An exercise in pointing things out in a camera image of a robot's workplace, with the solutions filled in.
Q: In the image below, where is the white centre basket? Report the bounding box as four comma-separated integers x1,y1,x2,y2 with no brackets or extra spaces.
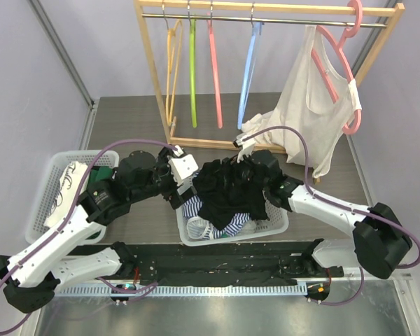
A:
176,201,288,246

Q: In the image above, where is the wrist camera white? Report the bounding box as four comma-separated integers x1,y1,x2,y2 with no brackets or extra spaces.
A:
233,133,256,163
168,145,199,186

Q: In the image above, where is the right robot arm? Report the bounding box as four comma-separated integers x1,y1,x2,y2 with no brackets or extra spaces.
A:
229,150,412,279

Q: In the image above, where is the white slotted cable duct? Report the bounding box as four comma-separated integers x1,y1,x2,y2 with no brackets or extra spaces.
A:
57,282,307,298

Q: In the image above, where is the white basket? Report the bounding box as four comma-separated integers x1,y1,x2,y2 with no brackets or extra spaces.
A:
25,150,99,244
176,201,288,246

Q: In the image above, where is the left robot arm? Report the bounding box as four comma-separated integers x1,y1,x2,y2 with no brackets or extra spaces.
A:
0,148,198,314

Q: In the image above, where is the pink hanger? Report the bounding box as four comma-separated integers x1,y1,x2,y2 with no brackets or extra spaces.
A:
207,1,223,129
311,0,363,135

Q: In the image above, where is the white printed garment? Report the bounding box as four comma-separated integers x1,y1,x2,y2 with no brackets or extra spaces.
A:
44,161,88,228

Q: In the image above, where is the light blue hanger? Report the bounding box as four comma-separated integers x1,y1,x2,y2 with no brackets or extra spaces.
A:
237,2,263,130

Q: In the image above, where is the blue striped tank top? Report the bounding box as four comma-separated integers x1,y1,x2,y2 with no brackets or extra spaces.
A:
182,196,254,240

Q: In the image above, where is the lime green hanger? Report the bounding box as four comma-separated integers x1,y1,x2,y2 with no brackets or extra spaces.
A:
187,1,197,128

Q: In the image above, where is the black tank top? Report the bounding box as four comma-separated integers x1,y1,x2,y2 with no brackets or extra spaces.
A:
192,158,268,230

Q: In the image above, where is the yellow hanger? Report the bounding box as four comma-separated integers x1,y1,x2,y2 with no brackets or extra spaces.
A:
162,1,183,126

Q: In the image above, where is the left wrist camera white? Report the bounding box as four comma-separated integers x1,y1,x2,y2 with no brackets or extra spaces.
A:
168,145,199,186

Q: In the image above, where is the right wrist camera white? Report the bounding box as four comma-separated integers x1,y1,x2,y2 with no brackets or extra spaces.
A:
233,133,256,163

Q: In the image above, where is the dark green garment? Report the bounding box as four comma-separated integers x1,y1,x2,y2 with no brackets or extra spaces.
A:
87,166,114,188

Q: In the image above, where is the white tank top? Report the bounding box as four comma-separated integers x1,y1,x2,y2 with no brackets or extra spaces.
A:
241,26,361,179

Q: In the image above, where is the wooden clothes rack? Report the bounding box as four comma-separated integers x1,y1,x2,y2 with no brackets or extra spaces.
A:
132,0,406,185

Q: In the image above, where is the white left basket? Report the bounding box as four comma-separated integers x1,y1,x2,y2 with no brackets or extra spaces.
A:
25,150,99,244

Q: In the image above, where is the grey tank top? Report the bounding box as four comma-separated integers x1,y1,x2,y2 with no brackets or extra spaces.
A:
240,221,257,235

